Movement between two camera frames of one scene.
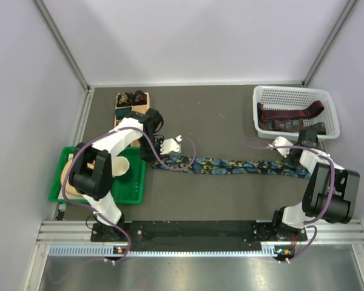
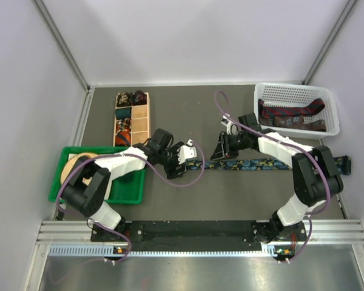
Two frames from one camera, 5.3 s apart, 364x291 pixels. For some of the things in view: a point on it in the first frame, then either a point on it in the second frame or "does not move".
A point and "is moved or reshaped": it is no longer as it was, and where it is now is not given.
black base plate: x=198 y=232 does not move
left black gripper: x=148 y=157 -> x=171 y=171
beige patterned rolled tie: x=124 y=99 does not move
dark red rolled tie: x=140 y=98 does not move
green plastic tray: x=131 y=191 does not move
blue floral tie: x=200 y=165 is moved or reshaped
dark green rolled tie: x=121 y=113 does not move
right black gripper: x=287 y=159 -> x=218 y=154
